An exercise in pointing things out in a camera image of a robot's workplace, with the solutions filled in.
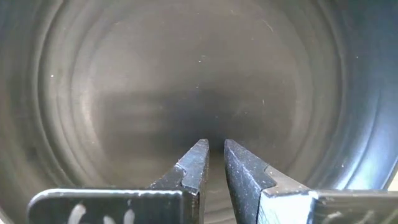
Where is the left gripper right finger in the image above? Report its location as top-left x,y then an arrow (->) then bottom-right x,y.
223,138 -> 398,224

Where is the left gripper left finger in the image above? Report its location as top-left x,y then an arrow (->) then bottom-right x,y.
27,138 -> 210,224

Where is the dark grey plate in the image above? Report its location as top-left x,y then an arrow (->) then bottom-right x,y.
0,0 -> 398,224

